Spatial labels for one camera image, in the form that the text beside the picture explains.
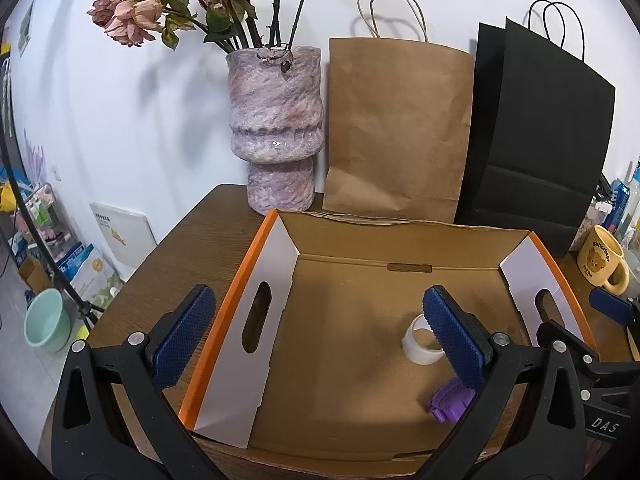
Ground small brown cardboard box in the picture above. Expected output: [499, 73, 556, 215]
[19, 257, 51, 293]

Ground orange cardboard box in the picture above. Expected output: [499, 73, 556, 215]
[179, 208, 601, 466]

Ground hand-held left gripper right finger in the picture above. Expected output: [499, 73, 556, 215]
[415, 285, 587, 480]

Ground pink marbled vase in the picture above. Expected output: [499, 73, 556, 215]
[226, 46, 326, 213]

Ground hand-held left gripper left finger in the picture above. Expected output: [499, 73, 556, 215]
[51, 284, 226, 480]

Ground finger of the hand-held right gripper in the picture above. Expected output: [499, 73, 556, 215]
[536, 320, 601, 376]
[589, 287, 640, 326]

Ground white cylindrical cap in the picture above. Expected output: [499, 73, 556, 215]
[401, 313, 446, 363]

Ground dried rose bouquet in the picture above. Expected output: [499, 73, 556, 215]
[87, 0, 321, 58]

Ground blue and white carton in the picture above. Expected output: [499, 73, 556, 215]
[55, 244, 123, 306]

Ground cluttered storage cart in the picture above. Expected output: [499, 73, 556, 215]
[15, 180, 71, 261]

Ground black tripod stand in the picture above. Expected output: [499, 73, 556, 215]
[0, 125, 101, 333]

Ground clear bottle with blue cap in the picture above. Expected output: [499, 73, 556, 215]
[620, 160, 640, 241]

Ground black paper bag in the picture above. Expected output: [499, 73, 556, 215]
[456, 0, 617, 253]

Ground brown paper bag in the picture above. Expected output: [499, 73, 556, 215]
[322, 0, 475, 224]

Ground white flat board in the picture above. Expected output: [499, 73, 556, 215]
[90, 201, 157, 267]

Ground blue drink can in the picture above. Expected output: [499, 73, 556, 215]
[602, 180, 632, 233]

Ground purple ridged cap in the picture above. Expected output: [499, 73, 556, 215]
[427, 376, 476, 423]

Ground yellow bear mug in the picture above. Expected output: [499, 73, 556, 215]
[576, 225, 631, 296]

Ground clear container of grains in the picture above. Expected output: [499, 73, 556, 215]
[579, 199, 603, 252]

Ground mint green basin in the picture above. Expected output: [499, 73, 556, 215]
[24, 288, 72, 352]

